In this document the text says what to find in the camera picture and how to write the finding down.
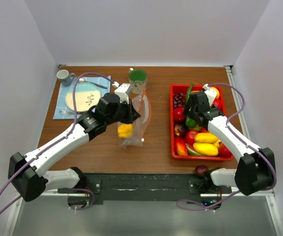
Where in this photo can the pink red peach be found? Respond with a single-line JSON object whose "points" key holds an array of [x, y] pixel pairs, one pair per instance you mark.
{"points": [[190, 137]]}

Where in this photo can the orange red mango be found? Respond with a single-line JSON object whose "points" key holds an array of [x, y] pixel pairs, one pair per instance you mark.
{"points": [[180, 146]]}

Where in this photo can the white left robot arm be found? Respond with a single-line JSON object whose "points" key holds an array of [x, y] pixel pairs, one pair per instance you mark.
{"points": [[30, 173]]}

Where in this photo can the green-lined floral mug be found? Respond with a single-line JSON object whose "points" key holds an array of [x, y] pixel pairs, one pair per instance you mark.
{"points": [[138, 80]]}

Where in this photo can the spoon with dark handle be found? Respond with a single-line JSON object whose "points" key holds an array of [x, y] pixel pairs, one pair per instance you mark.
{"points": [[82, 80]]}

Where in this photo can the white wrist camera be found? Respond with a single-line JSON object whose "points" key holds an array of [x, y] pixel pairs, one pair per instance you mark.
{"points": [[123, 92], [210, 93]]}

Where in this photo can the light blue placemat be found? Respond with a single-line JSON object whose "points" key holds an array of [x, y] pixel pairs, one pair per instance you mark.
{"points": [[63, 91]]}

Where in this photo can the blue cream plate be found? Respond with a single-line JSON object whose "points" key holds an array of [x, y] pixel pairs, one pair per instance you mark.
{"points": [[86, 95]]}

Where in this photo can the clear orange-trimmed zip bag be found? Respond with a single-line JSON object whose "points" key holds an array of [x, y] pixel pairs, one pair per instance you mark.
{"points": [[142, 105]]}

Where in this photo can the yellow orange fruit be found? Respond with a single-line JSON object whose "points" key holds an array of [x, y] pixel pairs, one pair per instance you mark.
{"points": [[217, 92]]}

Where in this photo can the watermelon slice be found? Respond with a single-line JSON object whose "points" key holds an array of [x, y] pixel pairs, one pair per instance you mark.
{"points": [[191, 151]]}

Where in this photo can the green chili pepper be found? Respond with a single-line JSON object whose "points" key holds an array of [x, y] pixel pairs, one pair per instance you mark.
{"points": [[189, 90]]}

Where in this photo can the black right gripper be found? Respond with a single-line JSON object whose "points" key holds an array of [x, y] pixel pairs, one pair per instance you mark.
{"points": [[187, 106]]}

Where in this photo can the yellow bell pepper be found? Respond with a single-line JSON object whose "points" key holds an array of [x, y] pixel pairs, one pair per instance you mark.
{"points": [[125, 131]]}

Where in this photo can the red apple in tray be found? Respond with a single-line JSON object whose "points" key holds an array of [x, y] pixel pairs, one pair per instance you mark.
{"points": [[217, 104]]}

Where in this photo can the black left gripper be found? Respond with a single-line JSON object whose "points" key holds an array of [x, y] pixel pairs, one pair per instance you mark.
{"points": [[132, 114]]}

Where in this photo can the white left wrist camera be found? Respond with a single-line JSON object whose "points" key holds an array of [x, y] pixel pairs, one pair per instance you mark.
{"points": [[123, 92]]}

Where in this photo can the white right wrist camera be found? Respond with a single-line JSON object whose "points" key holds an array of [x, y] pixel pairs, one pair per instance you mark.
{"points": [[210, 93]]}

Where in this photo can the dark purple fruit on base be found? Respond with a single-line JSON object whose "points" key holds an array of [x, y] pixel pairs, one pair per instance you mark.
{"points": [[201, 170]]}

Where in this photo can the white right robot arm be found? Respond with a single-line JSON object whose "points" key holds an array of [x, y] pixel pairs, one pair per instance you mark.
{"points": [[256, 166]]}

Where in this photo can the fork with dark handle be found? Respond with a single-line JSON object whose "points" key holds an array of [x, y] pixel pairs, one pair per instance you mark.
{"points": [[66, 113]]}

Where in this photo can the small grey-blue mug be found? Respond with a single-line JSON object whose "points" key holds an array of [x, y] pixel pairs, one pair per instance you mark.
{"points": [[65, 77]]}

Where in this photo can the purple grape bunch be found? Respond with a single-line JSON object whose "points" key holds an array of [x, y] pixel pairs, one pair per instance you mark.
{"points": [[179, 100]]}

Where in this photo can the red plastic tray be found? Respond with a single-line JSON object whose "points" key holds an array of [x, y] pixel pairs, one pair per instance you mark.
{"points": [[223, 154]]}

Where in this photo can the yellow mango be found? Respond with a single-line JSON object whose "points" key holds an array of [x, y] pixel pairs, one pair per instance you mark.
{"points": [[206, 149], [206, 138]]}

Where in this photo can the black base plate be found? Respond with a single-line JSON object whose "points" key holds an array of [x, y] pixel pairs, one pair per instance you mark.
{"points": [[148, 187]]}

